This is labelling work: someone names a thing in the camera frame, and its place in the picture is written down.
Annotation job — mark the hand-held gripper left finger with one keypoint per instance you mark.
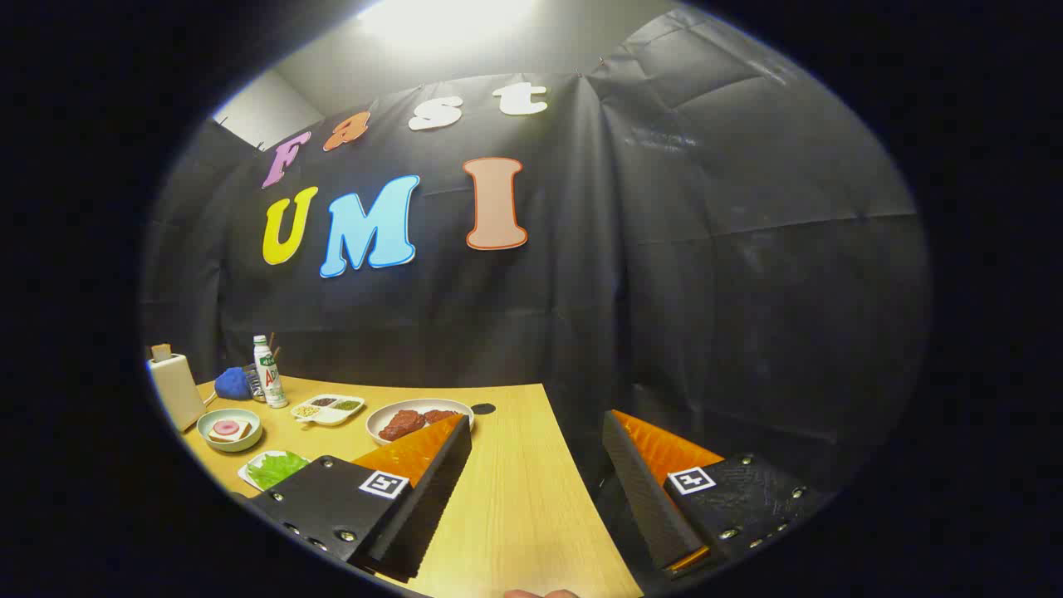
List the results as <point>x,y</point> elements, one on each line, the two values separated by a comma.
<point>432,498</point>

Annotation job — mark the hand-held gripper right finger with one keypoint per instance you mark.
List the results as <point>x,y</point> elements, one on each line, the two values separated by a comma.
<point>648,498</point>

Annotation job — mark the green lettuce leaf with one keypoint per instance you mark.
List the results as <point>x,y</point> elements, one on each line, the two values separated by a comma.
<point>274,471</point>

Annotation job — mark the toasted bread slice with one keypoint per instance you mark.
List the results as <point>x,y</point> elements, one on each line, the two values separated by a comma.
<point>161,351</point>

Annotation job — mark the large brown meat piece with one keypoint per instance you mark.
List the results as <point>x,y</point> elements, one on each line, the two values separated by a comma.
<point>403,423</point>

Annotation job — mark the white meat plate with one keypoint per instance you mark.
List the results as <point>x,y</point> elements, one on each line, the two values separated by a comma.
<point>378,419</point>

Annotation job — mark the dark table grommet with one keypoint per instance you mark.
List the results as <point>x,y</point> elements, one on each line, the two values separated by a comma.
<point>483,409</point>

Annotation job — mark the divided white bean dish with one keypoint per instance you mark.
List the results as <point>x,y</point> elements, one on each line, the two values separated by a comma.
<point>332,415</point>

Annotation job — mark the small white plate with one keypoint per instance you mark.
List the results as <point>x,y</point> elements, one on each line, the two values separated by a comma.
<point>243,473</point>

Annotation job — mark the white drink bottle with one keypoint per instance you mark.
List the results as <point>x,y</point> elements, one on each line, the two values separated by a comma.
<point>271,382</point>

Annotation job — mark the white bread slice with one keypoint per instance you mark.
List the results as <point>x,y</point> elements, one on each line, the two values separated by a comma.
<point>241,435</point>

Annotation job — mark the metal chopstick holder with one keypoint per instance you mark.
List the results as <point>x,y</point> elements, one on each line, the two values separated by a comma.
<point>252,386</point>

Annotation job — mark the black backdrop cloth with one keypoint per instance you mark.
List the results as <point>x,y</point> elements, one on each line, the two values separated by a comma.
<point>706,291</point>

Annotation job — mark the pink ham slice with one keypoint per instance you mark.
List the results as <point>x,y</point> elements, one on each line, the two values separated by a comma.
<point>226,428</point>

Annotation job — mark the pale green plate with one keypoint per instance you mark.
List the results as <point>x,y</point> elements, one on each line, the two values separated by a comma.
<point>217,444</point>

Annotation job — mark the blue cloth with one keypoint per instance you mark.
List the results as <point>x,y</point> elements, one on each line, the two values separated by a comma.
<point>231,384</point>

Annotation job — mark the white toaster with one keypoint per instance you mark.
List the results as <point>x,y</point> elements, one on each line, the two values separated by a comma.
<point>176,390</point>

